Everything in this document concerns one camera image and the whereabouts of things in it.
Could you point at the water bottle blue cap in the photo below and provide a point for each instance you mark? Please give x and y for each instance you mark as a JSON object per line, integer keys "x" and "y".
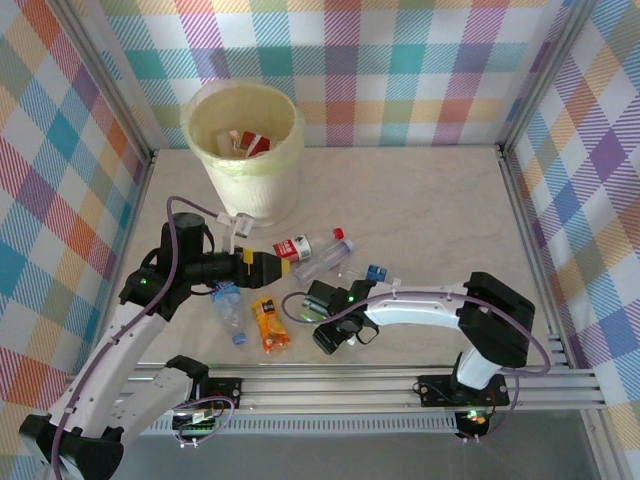
{"x": 230, "y": 315}

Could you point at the tall clear bottle white cap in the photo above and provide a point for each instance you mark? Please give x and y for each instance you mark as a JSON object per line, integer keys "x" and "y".
{"x": 320, "y": 262}

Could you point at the black controller board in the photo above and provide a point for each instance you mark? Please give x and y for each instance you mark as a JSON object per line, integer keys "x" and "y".
{"x": 200, "y": 427}
{"x": 475, "y": 422}

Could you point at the white plastic waste bin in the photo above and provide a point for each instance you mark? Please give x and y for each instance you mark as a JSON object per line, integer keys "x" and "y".
{"x": 260, "y": 200}

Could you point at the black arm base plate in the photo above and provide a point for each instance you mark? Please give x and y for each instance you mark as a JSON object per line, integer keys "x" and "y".
{"x": 435, "y": 390}
{"x": 230, "y": 392}

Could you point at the yellow-green bin liner bag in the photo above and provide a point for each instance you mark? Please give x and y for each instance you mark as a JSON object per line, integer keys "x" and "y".
{"x": 205, "y": 120}

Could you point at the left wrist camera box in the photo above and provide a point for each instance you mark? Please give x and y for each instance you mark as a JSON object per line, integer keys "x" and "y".
{"x": 245, "y": 225}

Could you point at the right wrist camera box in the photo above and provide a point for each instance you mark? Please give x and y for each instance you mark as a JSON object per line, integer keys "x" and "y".
{"x": 315, "y": 305}

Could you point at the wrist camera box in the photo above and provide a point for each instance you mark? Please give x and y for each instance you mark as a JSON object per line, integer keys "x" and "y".
{"x": 315, "y": 305}
{"x": 245, "y": 225}

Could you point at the aluminium side rail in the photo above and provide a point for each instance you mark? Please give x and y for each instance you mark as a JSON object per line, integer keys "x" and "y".
{"x": 514, "y": 190}
{"x": 141, "y": 190}

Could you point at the aluminium frame post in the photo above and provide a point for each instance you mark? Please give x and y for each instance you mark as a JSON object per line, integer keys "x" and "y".
{"x": 542, "y": 75}
{"x": 112, "y": 75}

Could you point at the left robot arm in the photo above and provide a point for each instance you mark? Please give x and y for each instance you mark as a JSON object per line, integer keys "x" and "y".
{"x": 130, "y": 360}

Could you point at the blue label crushed clear bottle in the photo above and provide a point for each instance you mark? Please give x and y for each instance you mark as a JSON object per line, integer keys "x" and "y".
{"x": 376, "y": 273}

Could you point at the red green label water bottle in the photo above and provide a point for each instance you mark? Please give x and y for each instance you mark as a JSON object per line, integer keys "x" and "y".
{"x": 292, "y": 248}

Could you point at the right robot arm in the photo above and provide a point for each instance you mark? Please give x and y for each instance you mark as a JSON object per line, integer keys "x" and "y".
{"x": 495, "y": 320}

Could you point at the aluminium front rail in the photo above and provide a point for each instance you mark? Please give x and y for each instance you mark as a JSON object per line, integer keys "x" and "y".
{"x": 325, "y": 390}

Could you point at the orange juice bottle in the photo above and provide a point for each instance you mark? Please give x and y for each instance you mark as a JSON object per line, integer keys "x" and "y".
{"x": 270, "y": 325}

